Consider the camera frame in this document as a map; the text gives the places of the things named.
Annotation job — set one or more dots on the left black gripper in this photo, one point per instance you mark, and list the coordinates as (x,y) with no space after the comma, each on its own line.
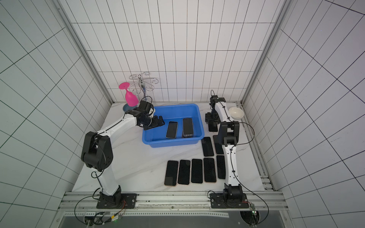
(160,120)

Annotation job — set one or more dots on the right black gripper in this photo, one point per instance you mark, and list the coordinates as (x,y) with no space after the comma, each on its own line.
(212,123)

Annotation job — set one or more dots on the black phone removed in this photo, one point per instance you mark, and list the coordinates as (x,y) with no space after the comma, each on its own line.
(171,132)
(212,127)
(197,171)
(184,172)
(209,170)
(171,173)

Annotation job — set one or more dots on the black phone stack top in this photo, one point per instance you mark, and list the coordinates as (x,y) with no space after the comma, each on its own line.
(207,147)

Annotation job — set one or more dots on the black phone stack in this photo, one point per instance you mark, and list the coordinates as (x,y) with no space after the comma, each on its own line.
(188,128)
(207,147)

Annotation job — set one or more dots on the black phone stack under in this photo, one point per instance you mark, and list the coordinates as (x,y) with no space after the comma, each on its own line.
(218,147)

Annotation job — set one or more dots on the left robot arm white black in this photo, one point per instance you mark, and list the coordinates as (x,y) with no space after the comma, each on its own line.
(97,152)

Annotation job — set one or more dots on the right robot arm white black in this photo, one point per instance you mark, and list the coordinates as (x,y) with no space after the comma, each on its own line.
(228,136)

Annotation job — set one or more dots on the blue plastic storage box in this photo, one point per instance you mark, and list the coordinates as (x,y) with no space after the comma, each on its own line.
(157,137)

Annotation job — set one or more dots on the white bowl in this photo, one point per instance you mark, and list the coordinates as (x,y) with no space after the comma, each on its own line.
(236,113)

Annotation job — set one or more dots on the pink wine glass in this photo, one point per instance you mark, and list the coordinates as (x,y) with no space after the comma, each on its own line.
(130,98)

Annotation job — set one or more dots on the blue grey saucer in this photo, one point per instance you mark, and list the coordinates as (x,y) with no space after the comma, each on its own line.
(127,108)

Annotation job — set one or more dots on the right electronics board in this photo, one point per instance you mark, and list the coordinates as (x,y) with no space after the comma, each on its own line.
(251,217)

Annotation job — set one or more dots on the electronics board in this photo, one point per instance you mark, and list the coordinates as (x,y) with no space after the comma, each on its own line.
(251,217)
(100,219)

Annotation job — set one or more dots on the left electronics board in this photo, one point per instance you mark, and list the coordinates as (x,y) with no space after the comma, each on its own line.
(100,219)

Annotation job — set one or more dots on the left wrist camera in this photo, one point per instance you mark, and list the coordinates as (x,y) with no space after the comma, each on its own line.
(146,107)

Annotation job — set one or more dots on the silver wire glass rack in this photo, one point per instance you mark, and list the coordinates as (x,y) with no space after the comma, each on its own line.
(143,83)

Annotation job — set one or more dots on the aluminium mounting rail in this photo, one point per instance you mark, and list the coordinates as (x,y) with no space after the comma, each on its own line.
(83,204)

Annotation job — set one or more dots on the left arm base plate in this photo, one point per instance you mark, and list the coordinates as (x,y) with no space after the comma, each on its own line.
(118,201)

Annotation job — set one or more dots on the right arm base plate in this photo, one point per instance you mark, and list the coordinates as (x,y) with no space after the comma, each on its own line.
(218,201)

